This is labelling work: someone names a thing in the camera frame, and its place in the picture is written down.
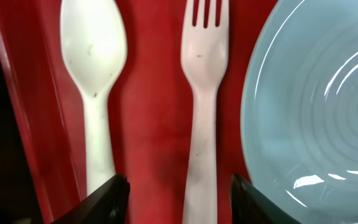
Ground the large light blue plate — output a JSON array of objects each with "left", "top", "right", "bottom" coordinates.
[{"left": 241, "top": 0, "right": 358, "bottom": 223}]

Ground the white plastic spoon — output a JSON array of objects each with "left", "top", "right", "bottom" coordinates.
[{"left": 60, "top": 0, "right": 127, "bottom": 195}]

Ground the red plastic tray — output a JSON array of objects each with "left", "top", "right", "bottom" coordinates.
[{"left": 0, "top": 0, "right": 275, "bottom": 223}]

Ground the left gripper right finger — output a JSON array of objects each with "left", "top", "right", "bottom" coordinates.
[{"left": 230, "top": 174, "right": 300, "bottom": 224}]

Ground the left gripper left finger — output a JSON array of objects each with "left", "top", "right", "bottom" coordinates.
[{"left": 53, "top": 174, "right": 131, "bottom": 224}]

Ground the white plastic fork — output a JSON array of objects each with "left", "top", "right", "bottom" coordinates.
[{"left": 180, "top": 0, "right": 229, "bottom": 224}]

